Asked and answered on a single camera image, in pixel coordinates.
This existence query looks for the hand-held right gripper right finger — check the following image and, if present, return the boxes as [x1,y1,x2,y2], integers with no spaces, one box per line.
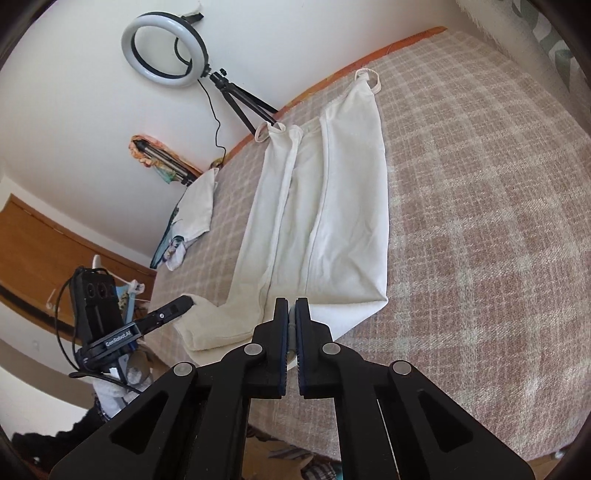
[294,298,539,480]

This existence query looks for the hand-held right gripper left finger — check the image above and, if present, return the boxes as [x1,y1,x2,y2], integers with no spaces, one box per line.
[48,298,290,480]

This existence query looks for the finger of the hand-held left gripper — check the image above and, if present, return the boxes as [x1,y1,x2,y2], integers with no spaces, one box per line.
[134,296,195,334]

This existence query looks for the cream white pants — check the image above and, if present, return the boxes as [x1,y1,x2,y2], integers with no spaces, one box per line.
[174,69,389,365]

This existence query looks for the pile of clothes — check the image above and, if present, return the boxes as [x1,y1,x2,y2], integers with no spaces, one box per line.
[88,351,160,418]

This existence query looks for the wooden door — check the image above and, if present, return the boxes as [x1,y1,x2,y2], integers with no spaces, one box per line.
[0,194,158,342]

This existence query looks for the white printed folded garment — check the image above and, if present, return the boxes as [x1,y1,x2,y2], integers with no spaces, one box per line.
[150,168,219,271]

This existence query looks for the colourful bag with tripod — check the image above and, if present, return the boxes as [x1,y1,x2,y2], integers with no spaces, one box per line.
[128,135,204,186]

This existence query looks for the plaid bed blanket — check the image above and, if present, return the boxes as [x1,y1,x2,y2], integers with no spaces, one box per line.
[145,30,591,462]

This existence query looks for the black tripod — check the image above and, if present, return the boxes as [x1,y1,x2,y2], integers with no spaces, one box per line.
[203,68,280,134]

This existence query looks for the orange bed sheet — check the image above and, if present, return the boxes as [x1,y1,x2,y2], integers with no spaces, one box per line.
[217,26,448,168]

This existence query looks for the patterned pillow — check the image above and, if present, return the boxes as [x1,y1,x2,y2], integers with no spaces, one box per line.
[480,0,583,88]

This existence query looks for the black cable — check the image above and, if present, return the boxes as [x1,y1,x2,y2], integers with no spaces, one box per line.
[198,78,227,168]

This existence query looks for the white ring light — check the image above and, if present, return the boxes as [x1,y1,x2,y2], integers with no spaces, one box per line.
[121,13,209,89]

